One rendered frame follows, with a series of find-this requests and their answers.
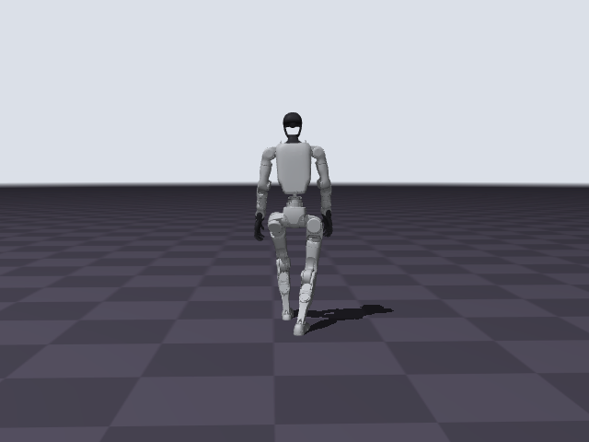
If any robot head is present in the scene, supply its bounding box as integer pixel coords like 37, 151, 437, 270
283, 112, 302, 144

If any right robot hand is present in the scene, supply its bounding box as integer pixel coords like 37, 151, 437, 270
322, 210, 332, 237

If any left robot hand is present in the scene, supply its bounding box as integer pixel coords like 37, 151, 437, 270
254, 213, 264, 241

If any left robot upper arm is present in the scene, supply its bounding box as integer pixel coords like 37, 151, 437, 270
259, 146, 277, 191

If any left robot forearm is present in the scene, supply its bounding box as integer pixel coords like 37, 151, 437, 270
256, 181, 268, 218

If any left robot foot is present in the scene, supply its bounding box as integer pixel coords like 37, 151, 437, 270
282, 308, 294, 320

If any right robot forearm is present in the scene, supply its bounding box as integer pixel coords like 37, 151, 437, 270
320, 184, 332, 216

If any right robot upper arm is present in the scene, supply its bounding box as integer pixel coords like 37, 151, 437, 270
310, 145, 330, 190

